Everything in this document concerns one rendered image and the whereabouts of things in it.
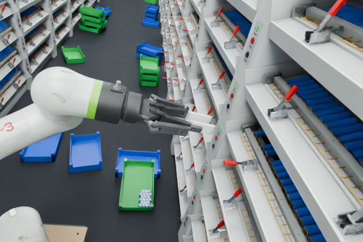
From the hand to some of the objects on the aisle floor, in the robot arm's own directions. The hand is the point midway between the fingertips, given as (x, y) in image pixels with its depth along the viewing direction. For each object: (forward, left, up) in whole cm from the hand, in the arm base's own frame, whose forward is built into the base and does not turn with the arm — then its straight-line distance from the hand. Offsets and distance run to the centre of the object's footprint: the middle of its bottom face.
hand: (200, 122), depth 63 cm
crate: (-21, +48, -93) cm, 107 cm away
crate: (-64, +67, -97) cm, 134 cm away
